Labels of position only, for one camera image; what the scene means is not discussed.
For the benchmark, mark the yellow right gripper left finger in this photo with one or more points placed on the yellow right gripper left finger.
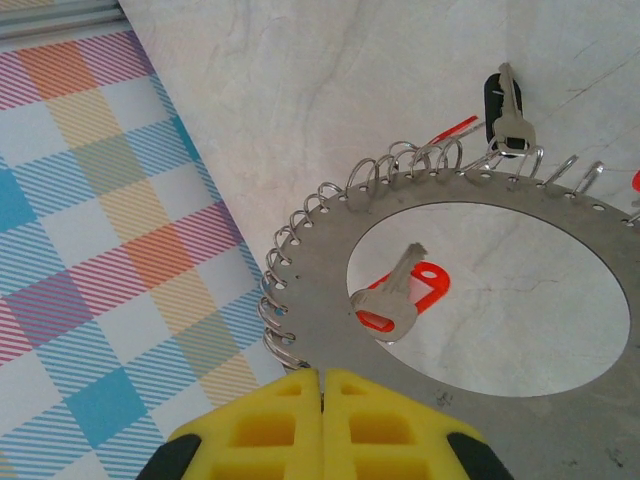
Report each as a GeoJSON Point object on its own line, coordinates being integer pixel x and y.
{"type": "Point", "coordinates": [300, 395]}

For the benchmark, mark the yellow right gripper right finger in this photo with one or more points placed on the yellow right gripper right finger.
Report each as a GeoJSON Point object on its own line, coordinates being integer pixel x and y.
{"type": "Point", "coordinates": [350, 395]}

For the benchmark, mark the silver key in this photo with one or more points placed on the silver key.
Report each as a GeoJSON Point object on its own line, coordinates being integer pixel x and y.
{"type": "Point", "coordinates": [385, 300]}
{"type": "Point", "coordinates": [512, 127]}

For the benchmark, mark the red plastic key tag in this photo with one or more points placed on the red plastic key tag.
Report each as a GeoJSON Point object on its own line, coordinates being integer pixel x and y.
{"type": "Point", "coordinates": [457, 126]}
{"type": "Point", "coordinates": [443, 286]}
{"type": "Point", "coordinates": [636, 181]}

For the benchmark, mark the black plastic key tag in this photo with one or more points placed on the black plastic key tag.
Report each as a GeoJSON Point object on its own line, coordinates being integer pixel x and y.
{"type": "Point", "coordinates": [492, 100]}

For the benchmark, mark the wide grooved aluminium frame rail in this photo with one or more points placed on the wide grooved aluminium frame rail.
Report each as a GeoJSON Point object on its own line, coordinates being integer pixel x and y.
{"type": "Point", "coordinates": [50, 17]}

